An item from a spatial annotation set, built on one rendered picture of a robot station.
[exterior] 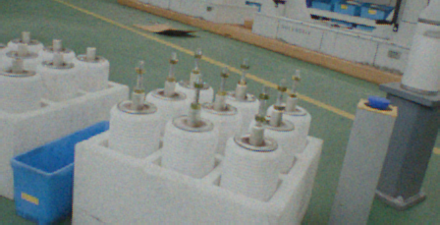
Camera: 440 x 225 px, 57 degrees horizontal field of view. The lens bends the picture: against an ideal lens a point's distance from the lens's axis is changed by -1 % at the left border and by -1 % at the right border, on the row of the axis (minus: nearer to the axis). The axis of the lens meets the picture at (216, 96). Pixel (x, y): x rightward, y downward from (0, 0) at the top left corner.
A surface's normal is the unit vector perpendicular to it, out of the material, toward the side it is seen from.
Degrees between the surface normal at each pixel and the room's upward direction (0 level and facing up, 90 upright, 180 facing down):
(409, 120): 90
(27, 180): 92
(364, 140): 90
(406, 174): 90
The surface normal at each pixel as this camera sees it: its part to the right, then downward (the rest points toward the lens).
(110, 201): -0.40, 0.20
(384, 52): -0.78, 0.07
